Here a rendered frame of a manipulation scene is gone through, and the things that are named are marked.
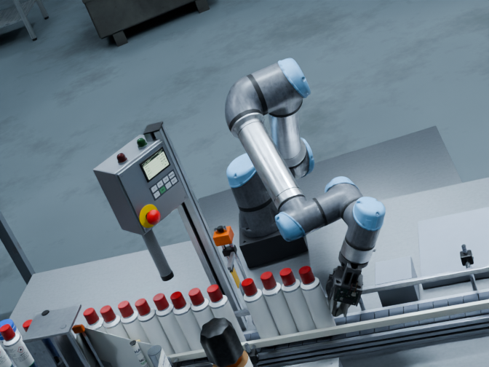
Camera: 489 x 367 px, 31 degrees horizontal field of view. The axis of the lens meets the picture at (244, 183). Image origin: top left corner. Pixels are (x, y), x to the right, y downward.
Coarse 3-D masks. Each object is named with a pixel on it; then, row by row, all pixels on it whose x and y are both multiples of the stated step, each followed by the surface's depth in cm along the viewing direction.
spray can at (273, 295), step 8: (264, 272) 227; (264, 280) 225; (272, 280) 225; (264, 288) 227; (272, 288) 226; (280, 288) 226; (264, 296) 228; (272, 296) 226; (280, 296) 227; (272, 304) 227; (280, 304) 227; (272, 312) 229; (280, 312) 228; (288, 312) 230; (280, 320) 230; (288, 320) 230; (280, 328) 231; (288, 328) 231; (296, 328) 233
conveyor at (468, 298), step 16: (416, 304) 228; (432, 304) 226; (448, 304) 225; (336, 320) 234; (352, 320) 231; (432, 320) 221; (448, 320) 220; (256, 336) 239; (336, 336) 228; (352, 336) 226
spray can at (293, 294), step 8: (280, 272) 224; (288, 272) 223; (288, 280) 224; (296, 280) 226; (288, 288) 224; (296, 288) 224; (288, 296) 225; (296, 296) 225; (288, 304) 228; (296, 304) 226; (304, 304) 227; (296, 312) 228; (304, 312) 228; (296, 320) 230; (304, 320) 229; (312, 320) 230; (304, 328) 230; (312, 328) 231
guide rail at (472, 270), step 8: (488, 264) 219; (448, 272) 222; (456, 272) 221; (464, 272) 220; (472, 272) 220; (480, 272) 220; (400, 280) 225; (408, 280) 224; (416, 280) 224; (424, 280) 223; (432, 280) 223; (368, 288) 227; (376, 288) 227; (384, 288) 226; (392, 288) 226; (240, 312) 237; (248, 312) 236
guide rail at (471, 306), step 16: (464, 304) 217; (480, 304) 215; (368, 320) 224; (384, 320) 222; (400, 320) 221; (416, 320) 221; (288, 336) 229; (304, 336) 228; (320, 336) 228; (192, 352) 237
